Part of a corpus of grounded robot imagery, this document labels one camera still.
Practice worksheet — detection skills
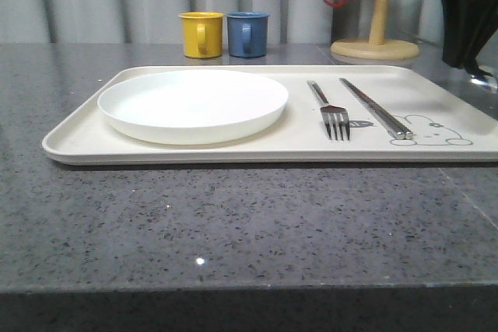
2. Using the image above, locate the yellow enamel mug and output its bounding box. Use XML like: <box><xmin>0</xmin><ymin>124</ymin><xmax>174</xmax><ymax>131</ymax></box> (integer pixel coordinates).
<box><xmin>179</xmin><ymin>12</ymin><xmax>224</xmax><ymax>59</ymax></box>

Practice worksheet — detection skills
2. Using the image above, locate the wooden mug tree stand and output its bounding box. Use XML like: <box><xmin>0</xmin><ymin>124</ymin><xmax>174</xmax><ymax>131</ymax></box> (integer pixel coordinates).
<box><xmin>331</xmin><ymin>0</ymin><xmax>419</xmax><ymax>60</ymax></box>

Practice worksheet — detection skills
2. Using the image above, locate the white round plate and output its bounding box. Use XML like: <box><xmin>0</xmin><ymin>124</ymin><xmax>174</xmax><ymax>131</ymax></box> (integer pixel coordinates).
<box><xmin>97</xmin><ymin>69</ymin><xmax>289</xmax><ymax>145</ymax></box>

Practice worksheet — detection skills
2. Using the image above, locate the beige rabbit serving tray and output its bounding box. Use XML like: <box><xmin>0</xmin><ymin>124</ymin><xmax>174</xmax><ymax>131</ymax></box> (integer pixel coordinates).
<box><xmin>42</xmin><ymin>65</ymin><xmax>497</xmax><ymax>166</ymax></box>

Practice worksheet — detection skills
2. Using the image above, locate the silver metal fork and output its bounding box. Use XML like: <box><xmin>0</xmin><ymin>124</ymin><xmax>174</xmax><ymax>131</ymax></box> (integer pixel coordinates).
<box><xmin>307</xmin><ymin>80</ymin><xmax>350</xmax><ymax>141</ymax></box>

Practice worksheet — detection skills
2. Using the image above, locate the silver metal spoon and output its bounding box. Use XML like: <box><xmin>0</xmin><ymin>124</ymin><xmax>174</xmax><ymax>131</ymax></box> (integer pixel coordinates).
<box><xmin>465</xmin><ymin>61</ymin><xmax>497</xmax><ymax>94</ymax></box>

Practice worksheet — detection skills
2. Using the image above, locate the blue enamel mug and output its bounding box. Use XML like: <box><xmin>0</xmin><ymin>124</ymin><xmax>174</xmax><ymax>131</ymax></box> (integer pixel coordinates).
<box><xmin>226</xmin><ymin>12</ymin><xmax>269</xmax><ymax>58</ymax></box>

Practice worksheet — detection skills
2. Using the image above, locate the silver metal chopstick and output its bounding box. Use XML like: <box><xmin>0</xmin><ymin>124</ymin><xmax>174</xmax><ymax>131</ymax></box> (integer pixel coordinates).
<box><xmin>342</xmin><ymin>78</ymin><xmax>414</xmax><ymax>139</ymax></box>
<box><xmin>338</xmin><ymin>78</ymin><xmax>406</xmax><ymax>141</ymax></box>

